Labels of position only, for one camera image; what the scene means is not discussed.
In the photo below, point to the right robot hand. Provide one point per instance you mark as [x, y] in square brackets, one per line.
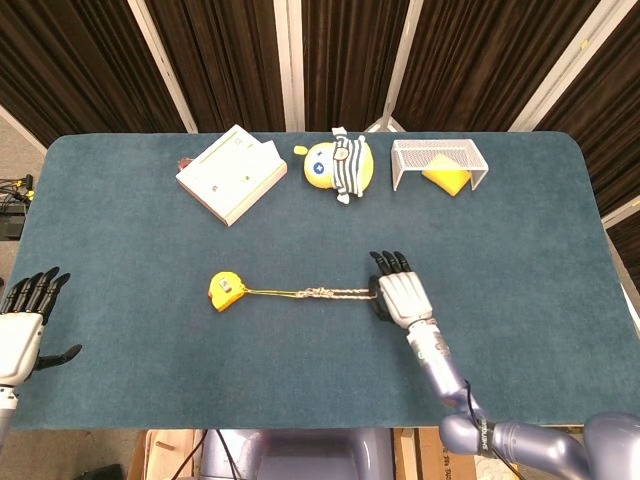
[402, 295]

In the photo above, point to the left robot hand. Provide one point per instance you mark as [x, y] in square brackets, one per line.
[17, 342]

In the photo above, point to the yellow tape measure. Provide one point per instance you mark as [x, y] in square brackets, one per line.
[225, 291]

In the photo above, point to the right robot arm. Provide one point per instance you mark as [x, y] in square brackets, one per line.
[480, 400]

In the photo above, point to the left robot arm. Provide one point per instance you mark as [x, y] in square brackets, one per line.
[4, 415]

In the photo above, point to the yellow sponge block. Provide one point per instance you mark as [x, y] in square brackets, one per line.
[447, 177]

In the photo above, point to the yellow striped plush toy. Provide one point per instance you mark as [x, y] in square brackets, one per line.
[340, 165]

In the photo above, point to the cardboard box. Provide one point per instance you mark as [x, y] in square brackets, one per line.
[425, 455]

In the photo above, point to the white tripod stand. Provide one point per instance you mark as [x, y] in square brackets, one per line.
[385, 120]

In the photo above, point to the wooden board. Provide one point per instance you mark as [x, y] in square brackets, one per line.
[165, 452]

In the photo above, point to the blue table mat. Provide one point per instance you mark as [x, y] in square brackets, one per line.
[200, 370]

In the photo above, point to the robot torso base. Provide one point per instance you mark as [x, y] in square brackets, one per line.
[300, 455]

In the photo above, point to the white box book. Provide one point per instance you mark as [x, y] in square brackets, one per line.
[231, 172]

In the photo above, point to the small dark red object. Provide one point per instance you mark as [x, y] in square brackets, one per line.
[185, 162]

